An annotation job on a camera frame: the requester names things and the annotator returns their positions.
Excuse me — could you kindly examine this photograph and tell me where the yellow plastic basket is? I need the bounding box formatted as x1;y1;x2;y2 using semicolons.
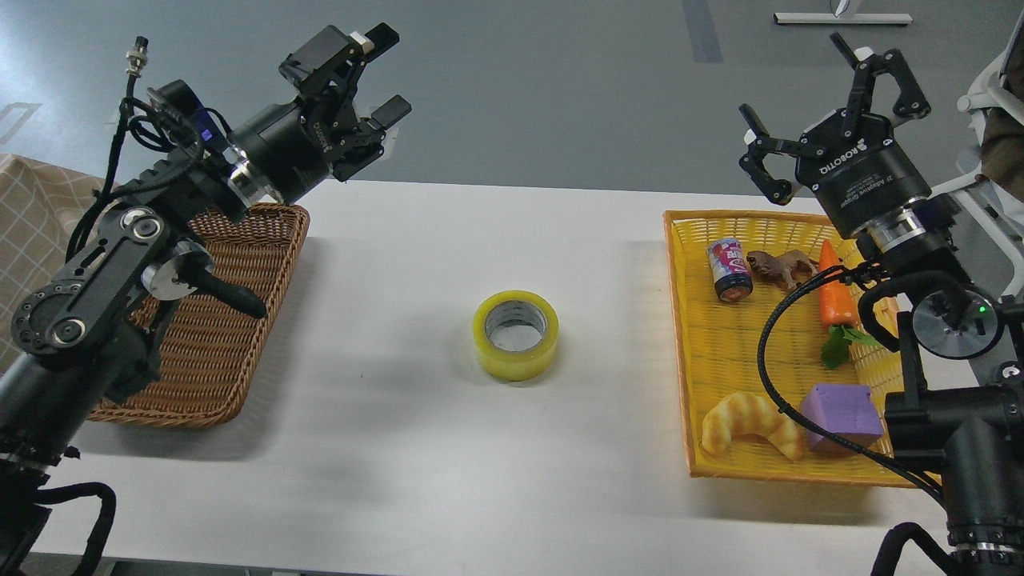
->
663;210;910;488

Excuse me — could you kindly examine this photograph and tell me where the beige checkered cloth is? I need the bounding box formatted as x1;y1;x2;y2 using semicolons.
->
1;153;103;372

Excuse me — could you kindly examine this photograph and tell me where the brown toy animal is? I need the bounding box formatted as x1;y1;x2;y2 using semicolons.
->
746;250;819;294

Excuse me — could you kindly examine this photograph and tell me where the purple foam cube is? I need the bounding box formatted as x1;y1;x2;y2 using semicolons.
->
799;382;884;447

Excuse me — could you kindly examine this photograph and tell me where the yellow tape roll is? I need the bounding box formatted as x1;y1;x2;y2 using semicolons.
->
472;290;560;382

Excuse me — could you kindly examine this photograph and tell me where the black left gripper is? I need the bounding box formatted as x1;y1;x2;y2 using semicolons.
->
228;23;412;206

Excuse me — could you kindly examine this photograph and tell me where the toy croissant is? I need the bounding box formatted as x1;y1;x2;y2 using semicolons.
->
701;390;807;462

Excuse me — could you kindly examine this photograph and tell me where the small soda can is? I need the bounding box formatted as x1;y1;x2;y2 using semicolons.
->
706;237;754;303

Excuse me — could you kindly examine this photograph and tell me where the white chair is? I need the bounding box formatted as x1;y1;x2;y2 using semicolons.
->
937;20;1022;300

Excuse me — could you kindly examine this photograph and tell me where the brown wicker basket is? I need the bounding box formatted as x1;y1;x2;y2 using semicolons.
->
89;203;310;429

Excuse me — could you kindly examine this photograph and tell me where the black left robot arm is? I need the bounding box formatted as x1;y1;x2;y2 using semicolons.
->
2;23;412;575

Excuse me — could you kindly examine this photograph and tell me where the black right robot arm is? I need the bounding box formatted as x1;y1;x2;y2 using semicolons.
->
739;33;1023;575

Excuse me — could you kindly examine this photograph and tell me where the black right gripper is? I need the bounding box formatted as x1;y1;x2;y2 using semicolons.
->
738;32;934;238

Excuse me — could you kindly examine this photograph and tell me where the orange toy carrot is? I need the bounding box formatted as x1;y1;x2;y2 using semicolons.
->
817;280;880;370

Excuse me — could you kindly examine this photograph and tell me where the white floor stand base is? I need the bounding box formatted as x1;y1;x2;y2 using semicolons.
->
773;1;914;26

